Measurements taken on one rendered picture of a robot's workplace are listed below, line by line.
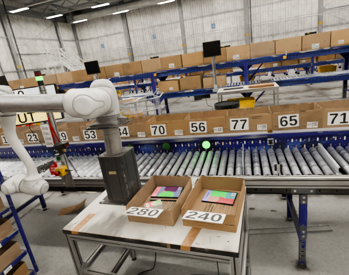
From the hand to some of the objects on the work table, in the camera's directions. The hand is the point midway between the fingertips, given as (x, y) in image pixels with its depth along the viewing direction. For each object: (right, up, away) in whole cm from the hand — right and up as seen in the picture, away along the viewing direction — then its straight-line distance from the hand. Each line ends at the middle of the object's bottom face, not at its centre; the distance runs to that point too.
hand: (49, 163), depth 196 cm
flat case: (+95, -16, -34) cm, 102 cm away
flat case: (+127, -16, -46) cm, 136 cm away
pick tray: (+92, -21, -43) cm, 104 cm away
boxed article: (+87, -23, -49) cm, 103 cm away
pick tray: (+124, -20, -54) cm, 137 cm away
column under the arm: (+65, -19, -25) cm, 72 cm away
